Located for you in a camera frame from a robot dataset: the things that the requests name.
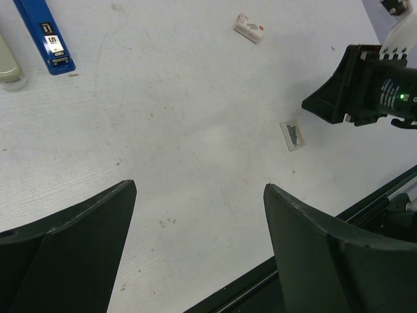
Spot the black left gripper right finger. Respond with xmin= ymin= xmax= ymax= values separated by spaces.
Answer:
xmin=263 ymin=184 xmax=416 ymax=312

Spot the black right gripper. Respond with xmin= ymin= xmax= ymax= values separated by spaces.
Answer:
xmin=302 ymin=45 xmax=384 ymax=127

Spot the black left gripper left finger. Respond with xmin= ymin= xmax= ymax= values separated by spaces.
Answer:
xmin=1 ymin=180 xmax=136 ymax=312

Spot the white staple box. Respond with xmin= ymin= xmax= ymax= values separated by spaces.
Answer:
xmin=233 ymin=13 xmax=265 ymax=44

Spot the beige white stapler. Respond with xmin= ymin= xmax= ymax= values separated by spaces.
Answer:
xmin=0 ymin=35 xmax=27 ymax=91

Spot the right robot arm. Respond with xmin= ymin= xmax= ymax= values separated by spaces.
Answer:
xmin=302 ymin=45 xmax=416 ymax=129

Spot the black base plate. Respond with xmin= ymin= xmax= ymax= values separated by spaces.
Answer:
xmin=192 ymin=168 xmax=416 ymax=312

